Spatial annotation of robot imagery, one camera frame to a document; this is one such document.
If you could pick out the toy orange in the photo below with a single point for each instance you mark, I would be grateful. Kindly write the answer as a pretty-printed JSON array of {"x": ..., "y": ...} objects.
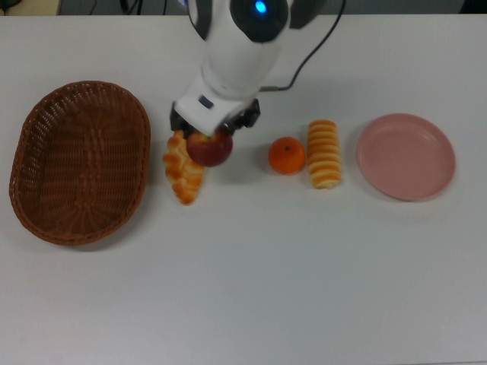
[{"x": 287, "y": 156}]

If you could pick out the red toy apple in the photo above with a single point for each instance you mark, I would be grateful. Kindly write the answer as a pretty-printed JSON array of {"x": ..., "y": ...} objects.
[{"x": 209, "y": 152}]

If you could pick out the striped toy bread roll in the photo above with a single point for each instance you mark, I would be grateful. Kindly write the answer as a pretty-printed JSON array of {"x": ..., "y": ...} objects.
[{"x": 323, "y": 159}]

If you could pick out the brown woven basket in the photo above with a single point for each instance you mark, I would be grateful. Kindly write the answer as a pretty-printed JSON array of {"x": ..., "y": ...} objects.
[{"x": 76, "y": 171}]

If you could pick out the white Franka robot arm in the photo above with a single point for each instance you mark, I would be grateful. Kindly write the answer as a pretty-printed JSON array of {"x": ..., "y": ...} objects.
[{"x": 239, "y": 49}]

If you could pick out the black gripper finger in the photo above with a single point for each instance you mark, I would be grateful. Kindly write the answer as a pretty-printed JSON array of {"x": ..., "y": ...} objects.
[
  {"x": 247, "y": 116},
  {"x": 178, "y": 121}
]

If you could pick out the braided toy bread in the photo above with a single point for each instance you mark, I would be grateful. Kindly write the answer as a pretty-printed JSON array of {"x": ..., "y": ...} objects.
[{"x": 182, "y": 182}]

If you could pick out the pink plate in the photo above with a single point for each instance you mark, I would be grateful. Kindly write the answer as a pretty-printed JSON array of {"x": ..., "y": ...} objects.
[{"x": 407, "y": 159}]

